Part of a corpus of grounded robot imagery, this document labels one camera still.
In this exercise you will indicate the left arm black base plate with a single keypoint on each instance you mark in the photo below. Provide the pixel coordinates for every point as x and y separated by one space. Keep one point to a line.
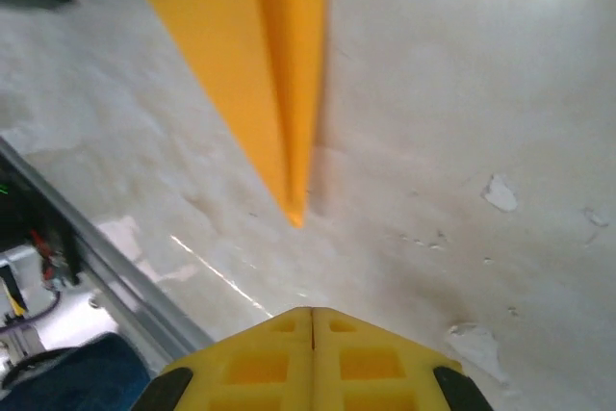
19 218

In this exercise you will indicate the yellow square paper sheet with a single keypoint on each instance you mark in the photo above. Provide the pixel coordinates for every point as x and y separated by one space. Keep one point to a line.
240 45

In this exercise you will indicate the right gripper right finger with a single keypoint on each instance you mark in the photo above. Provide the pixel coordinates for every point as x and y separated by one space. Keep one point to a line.
370 367

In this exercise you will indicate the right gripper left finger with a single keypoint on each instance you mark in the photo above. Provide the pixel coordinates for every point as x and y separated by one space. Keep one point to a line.
260 367

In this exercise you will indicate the dark blue mug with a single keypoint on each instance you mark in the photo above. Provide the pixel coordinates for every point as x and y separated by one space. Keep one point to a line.
72 377

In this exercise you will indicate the aluminium table edge rail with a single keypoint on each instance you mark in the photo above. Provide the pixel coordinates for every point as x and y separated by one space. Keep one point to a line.
120 281

